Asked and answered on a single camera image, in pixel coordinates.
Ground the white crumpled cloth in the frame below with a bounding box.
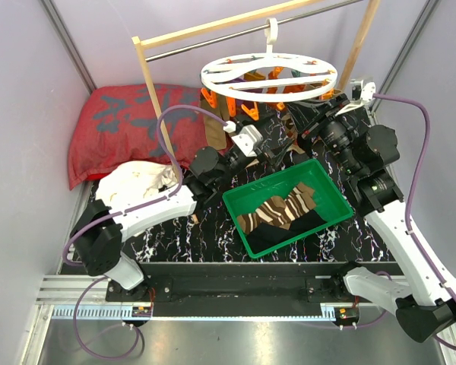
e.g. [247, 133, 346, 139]
[95, 161, 178, 208]

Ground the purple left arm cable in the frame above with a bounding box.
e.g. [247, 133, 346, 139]
[62, 105, 233, 359]

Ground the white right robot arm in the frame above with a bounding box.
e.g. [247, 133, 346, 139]
[286, 94, 456, 343]

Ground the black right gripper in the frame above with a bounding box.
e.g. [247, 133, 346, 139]
[283, 94, 363, 176]

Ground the red patterned pillow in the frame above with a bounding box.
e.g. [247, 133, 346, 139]
[68, 84, 208, 189]

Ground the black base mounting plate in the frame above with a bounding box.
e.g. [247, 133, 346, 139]
[106, 262, 355, 320]

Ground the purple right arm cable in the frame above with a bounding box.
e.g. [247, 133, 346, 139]
[337, 94, 456, 350]

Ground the white round clip hanger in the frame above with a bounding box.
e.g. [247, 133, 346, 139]
[200, 17, 337, 103]

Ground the olive brown hanging sock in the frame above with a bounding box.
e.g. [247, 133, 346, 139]
[200, 94, 230, 151]

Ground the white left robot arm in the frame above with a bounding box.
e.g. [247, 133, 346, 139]
[68, 138, 293, 301]

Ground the aluminium rail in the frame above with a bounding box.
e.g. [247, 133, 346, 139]
[36, 275, 153, 321]

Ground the green plastic tray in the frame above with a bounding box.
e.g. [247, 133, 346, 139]
[223, 159, 353, 259]

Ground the wooden drying rack frame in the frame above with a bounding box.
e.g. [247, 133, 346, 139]
[132, 1, 380, 184]

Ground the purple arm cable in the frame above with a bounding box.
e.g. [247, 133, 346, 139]
[337, 94, 456, 350]
[62, 105, 233, 359]

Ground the orange hanging sock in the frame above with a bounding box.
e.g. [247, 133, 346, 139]
[245, 67, 309, 96]

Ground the metal hanging rod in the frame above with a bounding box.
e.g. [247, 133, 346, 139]
[145, 0, 362, 62]

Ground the argyle brown hanging sock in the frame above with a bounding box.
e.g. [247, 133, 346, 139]
[281, 113, 307, 154]

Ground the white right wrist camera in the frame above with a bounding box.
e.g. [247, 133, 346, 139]
[336, 78, 376, 116]

